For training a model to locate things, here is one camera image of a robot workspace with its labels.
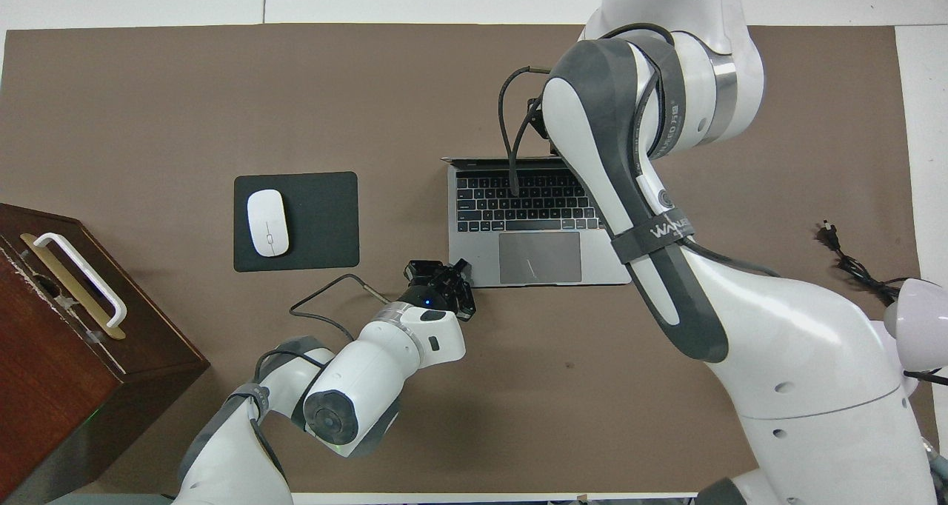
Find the dark brown wooden box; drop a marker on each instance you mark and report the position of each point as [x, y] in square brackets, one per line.
[67, 386]

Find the black mouse pad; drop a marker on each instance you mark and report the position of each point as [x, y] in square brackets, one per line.
[326, 223]

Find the silver laptop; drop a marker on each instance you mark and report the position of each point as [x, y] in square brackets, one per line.
[541, 264]

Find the brown table mat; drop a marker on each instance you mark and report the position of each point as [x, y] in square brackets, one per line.
[222, 105]

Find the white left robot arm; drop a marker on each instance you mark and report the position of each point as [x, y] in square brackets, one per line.
[363, 379]

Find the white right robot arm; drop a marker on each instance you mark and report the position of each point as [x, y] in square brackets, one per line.
[800, 372]

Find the white computer mouse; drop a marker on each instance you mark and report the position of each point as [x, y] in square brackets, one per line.
[268, 223]

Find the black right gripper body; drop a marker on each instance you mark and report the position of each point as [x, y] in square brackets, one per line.
[537, 120]

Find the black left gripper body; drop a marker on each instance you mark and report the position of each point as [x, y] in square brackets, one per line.
[433, 294]

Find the white desk lamp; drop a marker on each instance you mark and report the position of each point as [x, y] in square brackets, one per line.
[922, 312]

